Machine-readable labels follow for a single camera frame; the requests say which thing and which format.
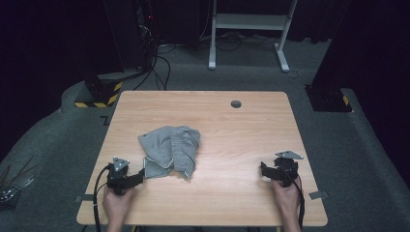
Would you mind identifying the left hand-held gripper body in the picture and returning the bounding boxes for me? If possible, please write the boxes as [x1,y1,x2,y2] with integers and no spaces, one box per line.
[105,156,144,196]

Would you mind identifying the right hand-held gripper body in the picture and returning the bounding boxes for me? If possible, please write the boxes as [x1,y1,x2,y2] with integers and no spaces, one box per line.
[272,150,305,189]

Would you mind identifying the grey fabric garment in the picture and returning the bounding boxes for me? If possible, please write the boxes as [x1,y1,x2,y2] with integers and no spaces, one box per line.
[137,125,202,180]

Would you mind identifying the person's left hand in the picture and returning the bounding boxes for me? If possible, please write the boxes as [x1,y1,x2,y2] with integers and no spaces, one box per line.
[102,186,135,223]

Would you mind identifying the person's right hand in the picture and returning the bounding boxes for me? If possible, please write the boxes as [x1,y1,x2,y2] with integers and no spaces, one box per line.
[271,178,303,218]

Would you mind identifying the grey tape strip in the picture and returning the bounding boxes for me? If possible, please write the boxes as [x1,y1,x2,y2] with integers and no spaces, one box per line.
[307,189,330,200]
[74,193,95,203]

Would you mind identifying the black column with dark base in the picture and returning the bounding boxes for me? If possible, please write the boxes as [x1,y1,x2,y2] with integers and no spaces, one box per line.
[304,0,410,114]

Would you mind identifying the black column with striped base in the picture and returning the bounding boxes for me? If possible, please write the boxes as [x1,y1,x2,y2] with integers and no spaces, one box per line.
[73,0,157,109]

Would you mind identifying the folded metal tripod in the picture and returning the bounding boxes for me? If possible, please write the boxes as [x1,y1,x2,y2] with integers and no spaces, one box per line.
[0,157,37,208]

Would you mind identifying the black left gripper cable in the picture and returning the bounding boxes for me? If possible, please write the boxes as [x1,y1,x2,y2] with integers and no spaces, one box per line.
[92,163,112,232]

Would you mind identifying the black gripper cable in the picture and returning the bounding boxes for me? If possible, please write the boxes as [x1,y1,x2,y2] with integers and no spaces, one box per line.
[92,163,112,232]
[289,173,306,230]

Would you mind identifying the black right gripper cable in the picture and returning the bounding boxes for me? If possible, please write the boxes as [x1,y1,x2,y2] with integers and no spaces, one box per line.
[289,173,306,230]

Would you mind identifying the black floor cables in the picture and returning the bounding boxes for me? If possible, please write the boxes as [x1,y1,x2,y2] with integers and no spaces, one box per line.
[132,43,172,92]

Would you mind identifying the white metal stand frame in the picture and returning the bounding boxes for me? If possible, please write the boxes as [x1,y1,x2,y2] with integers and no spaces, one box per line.
[208,0,300,73]

